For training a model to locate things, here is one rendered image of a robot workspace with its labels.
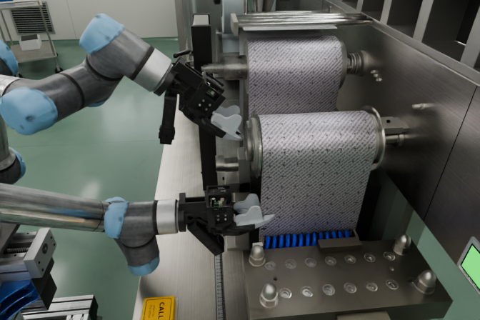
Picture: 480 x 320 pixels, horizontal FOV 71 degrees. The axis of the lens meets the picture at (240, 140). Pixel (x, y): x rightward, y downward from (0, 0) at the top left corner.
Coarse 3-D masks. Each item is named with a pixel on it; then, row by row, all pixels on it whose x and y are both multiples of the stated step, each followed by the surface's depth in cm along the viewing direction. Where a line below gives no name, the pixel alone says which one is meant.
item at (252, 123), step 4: (252, 120) 71; (372, 120) 71; (252, 124) 70; (252, 128) 70; (260, 128) 69; (376, 128) 70; (256, 132) 68; (376, 132) 70; (256, 136) 68; (376, 136) 70; (256, 140) 68; (376, 140) 70; (256, 144) 68; (376, 144) 70; (256, 148) 68; (376, 148) 70; (256, 152) 68; (376, 152) 70; (256, 156) 68; (256, 160) 69; (252, 164) 74; (256, 164) 69; (252, 168) 74; (256, 168) 70
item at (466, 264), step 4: (472, 248) 55; (472, 252) 55; (476, 252) 54; (468, 256) 56; (472, 256) 55; (476, 256) 54; (464, 260) 57; (468, 260) 56; (472, 260) 55; (476, 260) 54; (464, 264) 57; (468, 264) 56; (472, 264) 55; (476, 264) 54; (464, 268) 57; (468, 268) 56; (472, 268) 55; (476, 268) 54; (468, 272) 56; (472, 272) 55; (476, 272) 54; (472, 276) 55; (476, 276) 54; (476, 280) 54; (476, 284) 54
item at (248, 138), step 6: (246, 132) 70; (252, 132) 70; (246, 138) 70; (252, 138) 70; (246, 144) 70; (252, 144) 70; (246, 150) 71; (252, 150) 70; (246, 156) 71; (252, 156) 71
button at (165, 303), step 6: (144, 300) 77; (150, 300) 77; (156, 300) 77; (162, 300) 77; (168, 300) 77; (174, 300) 78; (144, 306) 76; (150, 306) 76; (156, 306) 76; (162, 306) 76; (168, 306) 76; (174, 306) 77; (144, 312) 75; (150, 312) 75; (156, 312) 75; (162, 312) 75; (168, 312) 75; (174, 312) 77; (144, 318) 74; (150, 318) 74; (156, 318) 74; (162, 318) 74; (168, 318) 74
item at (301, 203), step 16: (288, 176) 71; (304, 176) 71; (320, 176) 72; (336, 176) 72; (352, 176) 73; (368, 176) 73; (272, 192) 73; (288, 192) 73; (304, 192) 74; (320, 192) 74; (336, 192) 75; (352, 192) 75; (272, 208) 75; (288, 208) 76; (304, 208) 76; (320, 208) 77; (336, 208) 77; (352, 208) 78; (272, 224) 78; (288, 224) 78; (304, 224) 79; (320, 224) 79; (336, 224) 80; (352, 224) 80
